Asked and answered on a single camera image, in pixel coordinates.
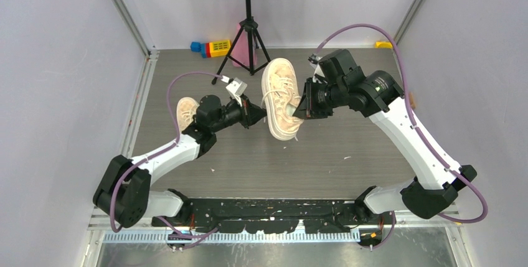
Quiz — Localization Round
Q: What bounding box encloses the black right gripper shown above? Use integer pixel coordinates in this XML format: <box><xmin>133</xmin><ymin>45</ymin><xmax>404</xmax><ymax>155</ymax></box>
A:
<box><xmin>294</xmin><ymin>76</ymin><xmax>347</xmax><ymax>119</ymax></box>

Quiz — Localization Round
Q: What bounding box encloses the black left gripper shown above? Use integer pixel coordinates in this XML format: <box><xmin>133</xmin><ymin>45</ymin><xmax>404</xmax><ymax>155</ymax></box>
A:
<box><xmin>211</xmin><ymin>94</ymin><xmax>268</xmax><ymax>134</ymax></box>

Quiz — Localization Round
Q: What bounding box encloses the beige lace sneaker with laces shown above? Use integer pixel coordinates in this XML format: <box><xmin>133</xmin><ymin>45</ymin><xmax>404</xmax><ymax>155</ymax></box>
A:
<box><xmin>261</xmin><ymin>58</ymin><xmax>303</xmax><ymax>141</ymax></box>

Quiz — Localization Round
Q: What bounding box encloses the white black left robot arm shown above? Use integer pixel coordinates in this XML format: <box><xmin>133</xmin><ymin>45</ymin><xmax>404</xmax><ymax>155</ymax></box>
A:
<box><xmin>92</xmin><ymin>95</ymin><xmax>266</xmax><ymax>232</ymax></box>

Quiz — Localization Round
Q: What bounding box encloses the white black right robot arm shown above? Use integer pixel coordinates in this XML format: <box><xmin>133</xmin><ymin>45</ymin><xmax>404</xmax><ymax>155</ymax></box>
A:
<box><xmin>293</xmin><ymin>67</ymin><xmax>484</xmax><ymax>224</ymax></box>

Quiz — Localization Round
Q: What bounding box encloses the pink foam block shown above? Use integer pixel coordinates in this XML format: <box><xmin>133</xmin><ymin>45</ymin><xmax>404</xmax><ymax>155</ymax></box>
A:
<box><xmin>230</xmin><ymin>25</ymin><xmax>250</xmax><ymax>68</ymax></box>

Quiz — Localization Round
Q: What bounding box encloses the colourful toy block train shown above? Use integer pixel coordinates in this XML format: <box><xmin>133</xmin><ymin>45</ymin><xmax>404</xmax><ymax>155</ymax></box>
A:
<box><xmin>190</xmin><ymin>40</ymin><xmax>231</xmax><ymax>59</ymax></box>

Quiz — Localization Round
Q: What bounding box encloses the yellow toy block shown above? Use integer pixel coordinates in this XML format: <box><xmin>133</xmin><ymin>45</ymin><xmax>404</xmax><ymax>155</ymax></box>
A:
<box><xmin>374</xmin><ymin>41</ymin><xmax>393</xmax><ymax>49</ymax></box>

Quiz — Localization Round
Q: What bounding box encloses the small brown wooden block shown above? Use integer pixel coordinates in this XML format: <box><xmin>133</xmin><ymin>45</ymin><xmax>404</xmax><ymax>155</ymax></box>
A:
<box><xmin>408</xmin><ymin>93</ymin><xmax>416</xmax><ymax>110</ymax></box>

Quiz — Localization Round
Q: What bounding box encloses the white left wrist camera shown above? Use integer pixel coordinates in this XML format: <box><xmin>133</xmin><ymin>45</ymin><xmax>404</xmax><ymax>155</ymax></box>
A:
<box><xmin>226</xmin><ymin>78</ymin><xmax>247</xmax><ymax>100</ymax></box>

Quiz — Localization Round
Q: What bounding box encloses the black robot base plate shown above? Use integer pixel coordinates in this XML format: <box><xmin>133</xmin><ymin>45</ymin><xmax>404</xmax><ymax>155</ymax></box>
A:
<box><xmin>151</xmin><ymin>197</ymin><xmax>397</xmax><ymax>235</ymax></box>

